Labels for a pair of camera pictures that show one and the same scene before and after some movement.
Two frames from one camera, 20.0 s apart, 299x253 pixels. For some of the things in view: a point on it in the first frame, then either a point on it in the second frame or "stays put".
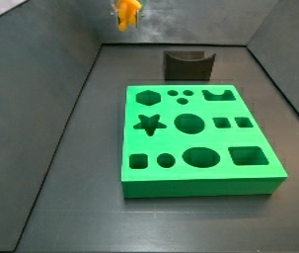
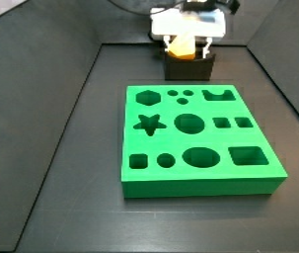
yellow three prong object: (127, 13) to (182, 45)
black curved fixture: (188, 69) stays put
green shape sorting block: (196, 142) stays put
